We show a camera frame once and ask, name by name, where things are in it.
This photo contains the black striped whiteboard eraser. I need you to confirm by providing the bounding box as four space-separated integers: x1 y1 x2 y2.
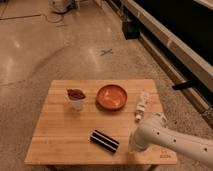
90 130 119 153

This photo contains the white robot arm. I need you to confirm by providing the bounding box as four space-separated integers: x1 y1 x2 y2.
129 113 213 168

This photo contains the orange bowl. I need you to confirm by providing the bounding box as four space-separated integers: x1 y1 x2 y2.
96 84 127 110

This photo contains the white cup with brown contents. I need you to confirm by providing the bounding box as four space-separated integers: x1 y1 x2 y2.
67 88 86 110

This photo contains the white tube bottle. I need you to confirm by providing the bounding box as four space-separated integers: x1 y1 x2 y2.
135 91 149 122

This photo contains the wooden table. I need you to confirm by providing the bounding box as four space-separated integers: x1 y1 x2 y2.
25 79 177 165

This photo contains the black box on floor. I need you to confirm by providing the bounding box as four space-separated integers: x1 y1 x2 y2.
122 22 140 40

